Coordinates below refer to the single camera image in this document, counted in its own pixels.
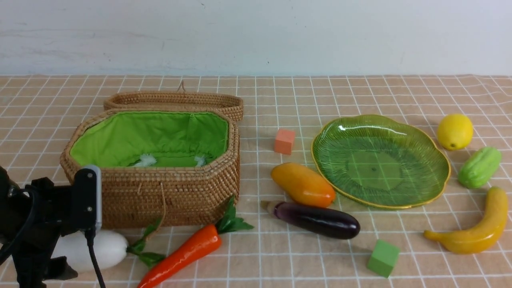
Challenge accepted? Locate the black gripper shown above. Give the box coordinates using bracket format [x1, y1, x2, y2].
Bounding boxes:
[1, 168, 80, 288]

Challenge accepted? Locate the white radish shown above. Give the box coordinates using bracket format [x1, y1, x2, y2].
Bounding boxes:
[52, 230, 128, 273]

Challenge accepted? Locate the orange carrot with green leaves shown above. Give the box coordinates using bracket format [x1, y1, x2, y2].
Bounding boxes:
[126, 196, 254, 288]

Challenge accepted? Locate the orange yellow mango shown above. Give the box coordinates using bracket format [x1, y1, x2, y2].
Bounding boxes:
[271, 162, 336, 208]

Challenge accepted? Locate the dark purple eggplant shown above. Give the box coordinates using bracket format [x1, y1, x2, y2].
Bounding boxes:
[261, 201, 360, 240]

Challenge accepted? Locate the yellow lemon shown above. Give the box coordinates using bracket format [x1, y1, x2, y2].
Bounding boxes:
[437, 114, 473, 151]

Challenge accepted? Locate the yellow banana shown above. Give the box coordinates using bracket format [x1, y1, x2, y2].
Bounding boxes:
[424, 186, 508, 254]

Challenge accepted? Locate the green bitter gourd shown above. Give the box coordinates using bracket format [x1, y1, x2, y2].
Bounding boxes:
[458, 146, 502, 188]

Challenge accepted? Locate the woven wicker basket green lining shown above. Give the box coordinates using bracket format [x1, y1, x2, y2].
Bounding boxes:
[60, 108, 241, 228]

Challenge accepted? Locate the woven wicker basket lid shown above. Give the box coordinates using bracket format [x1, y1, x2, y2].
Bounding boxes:
[104, 81, 244, 122]

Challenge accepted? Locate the orange foam cube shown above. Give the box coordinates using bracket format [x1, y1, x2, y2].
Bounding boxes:
[274, 128, 296, 155]

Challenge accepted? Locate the green foam cube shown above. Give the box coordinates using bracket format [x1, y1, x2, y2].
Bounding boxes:
[366, 239, 400, 278]

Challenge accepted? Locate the green glass leaf plate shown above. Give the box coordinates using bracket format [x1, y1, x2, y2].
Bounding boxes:
[310, 115, 451, 210]

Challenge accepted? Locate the black camera cable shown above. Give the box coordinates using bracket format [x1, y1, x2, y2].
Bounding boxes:
[85, 228, 107, 288]

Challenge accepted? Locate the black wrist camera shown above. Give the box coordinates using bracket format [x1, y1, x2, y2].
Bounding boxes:
[70, 165, 102, 232]

